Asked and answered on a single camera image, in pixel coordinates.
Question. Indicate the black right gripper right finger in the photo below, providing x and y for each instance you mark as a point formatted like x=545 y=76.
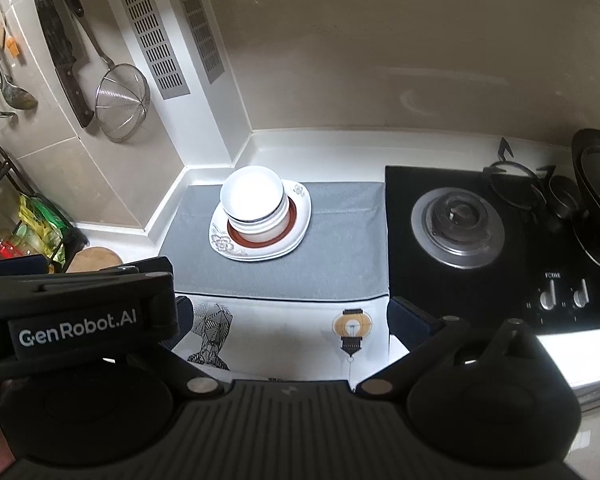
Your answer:
x=432 y=345

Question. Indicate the white printed cloth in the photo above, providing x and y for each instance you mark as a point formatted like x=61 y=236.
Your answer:
x=235 y=338

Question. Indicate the cream white bowl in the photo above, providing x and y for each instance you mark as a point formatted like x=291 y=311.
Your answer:
x=266 y=229

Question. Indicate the stove knob right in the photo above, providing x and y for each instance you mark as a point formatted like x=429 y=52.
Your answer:
x=581 y=297

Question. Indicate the black wok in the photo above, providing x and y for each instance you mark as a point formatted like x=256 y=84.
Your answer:
x=585 y=151

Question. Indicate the hanging kitchen cleaver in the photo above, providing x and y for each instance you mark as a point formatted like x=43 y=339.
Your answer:
x=61 y=52

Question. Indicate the stove knob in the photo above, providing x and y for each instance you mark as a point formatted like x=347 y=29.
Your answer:
x=581 y=297
x=548 y=295

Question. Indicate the metal mesh strainer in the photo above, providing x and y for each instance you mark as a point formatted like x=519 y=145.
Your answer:
x=122 y=98

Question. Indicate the plain white bowl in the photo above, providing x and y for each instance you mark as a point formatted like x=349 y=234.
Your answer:
x=251 y=193

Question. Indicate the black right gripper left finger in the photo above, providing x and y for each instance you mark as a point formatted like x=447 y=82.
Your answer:
x=180 y=319

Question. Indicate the stove burner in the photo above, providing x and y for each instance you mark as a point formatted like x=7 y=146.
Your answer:
x=458 y=228

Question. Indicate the orange red plate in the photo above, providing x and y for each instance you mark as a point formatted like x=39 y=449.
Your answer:
x=293 y=220

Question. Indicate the grey vent grille right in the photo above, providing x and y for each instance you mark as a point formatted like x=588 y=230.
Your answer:
x=204 y=41

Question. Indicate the hanging metal ladle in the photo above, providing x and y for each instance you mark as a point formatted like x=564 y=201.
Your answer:
x=10 y=80

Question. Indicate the black gas stove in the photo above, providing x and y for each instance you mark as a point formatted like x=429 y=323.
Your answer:
x=539 y=245

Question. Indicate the black pot support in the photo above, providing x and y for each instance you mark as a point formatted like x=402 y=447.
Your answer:
x=515 y=184

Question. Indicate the grey counter mat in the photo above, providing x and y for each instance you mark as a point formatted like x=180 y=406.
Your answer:
x=342 y=257

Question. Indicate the grey vent grille left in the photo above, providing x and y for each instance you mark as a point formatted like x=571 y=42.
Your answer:
x=156 y=48

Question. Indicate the white floral plate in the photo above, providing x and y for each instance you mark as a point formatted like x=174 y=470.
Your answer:
x=221 y=242

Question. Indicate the stove knob left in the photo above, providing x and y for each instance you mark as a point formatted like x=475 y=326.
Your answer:
x=548 y=295

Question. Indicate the grey vent grille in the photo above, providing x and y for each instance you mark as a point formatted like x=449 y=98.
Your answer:
x=204 y=41
x=156 y=48

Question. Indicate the wooden cutting board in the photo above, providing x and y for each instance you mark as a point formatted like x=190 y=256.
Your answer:
x=93 y=259

